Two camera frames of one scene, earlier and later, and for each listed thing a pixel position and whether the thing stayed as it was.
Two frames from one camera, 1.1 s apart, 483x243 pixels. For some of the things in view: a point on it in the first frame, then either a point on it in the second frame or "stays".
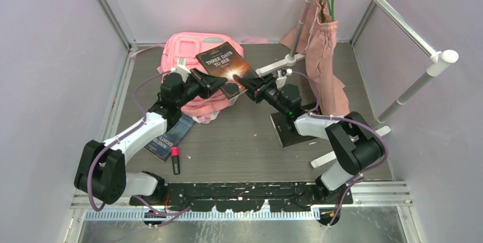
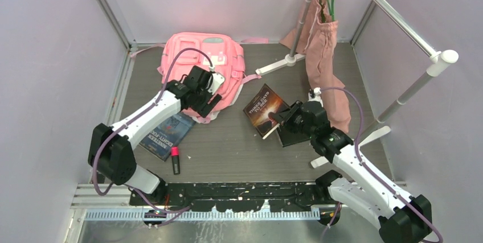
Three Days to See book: [222, 61] → [258, 108]
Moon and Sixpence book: [286, 136] stays
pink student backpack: [188, 45] stays
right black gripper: [256, 87] → [285, 117]
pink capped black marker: [175, 160] stays
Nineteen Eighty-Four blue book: [176, 133] stays
